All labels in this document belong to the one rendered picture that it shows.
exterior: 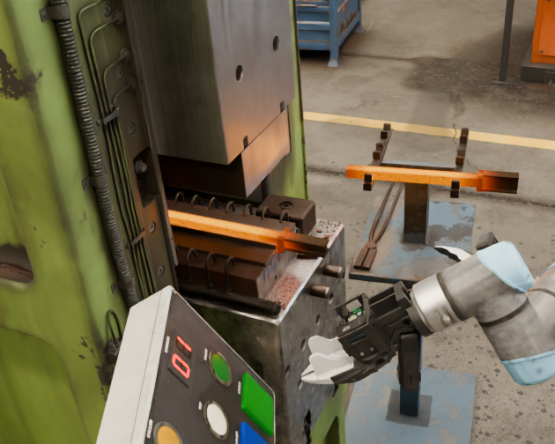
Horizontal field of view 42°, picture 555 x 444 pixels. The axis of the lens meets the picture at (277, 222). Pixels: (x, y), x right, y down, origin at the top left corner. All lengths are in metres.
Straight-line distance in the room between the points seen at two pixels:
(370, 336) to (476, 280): 0.16
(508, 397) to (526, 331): 1.57
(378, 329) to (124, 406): 0.36
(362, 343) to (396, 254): 0.94
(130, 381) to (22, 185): 0.36
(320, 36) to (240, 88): 3.93
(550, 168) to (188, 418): 3.13
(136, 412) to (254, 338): 0.61
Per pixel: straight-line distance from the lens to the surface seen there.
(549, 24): 4.84
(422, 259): 1.94
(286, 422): 1.63
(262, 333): 1.47
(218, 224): 1.57
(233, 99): 1.23
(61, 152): 1.10
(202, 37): 1.16
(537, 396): 2.60
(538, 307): 1.06
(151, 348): 1.00
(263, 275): 1.46
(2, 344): 1.59
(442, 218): 2.11
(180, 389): 0.99
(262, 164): 1.37
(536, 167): 3.89
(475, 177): 1.77
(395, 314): 1.02
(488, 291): 1.00
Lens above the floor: 1.85
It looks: 33 degrees down
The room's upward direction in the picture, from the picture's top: 5 degrees counter-clockwise
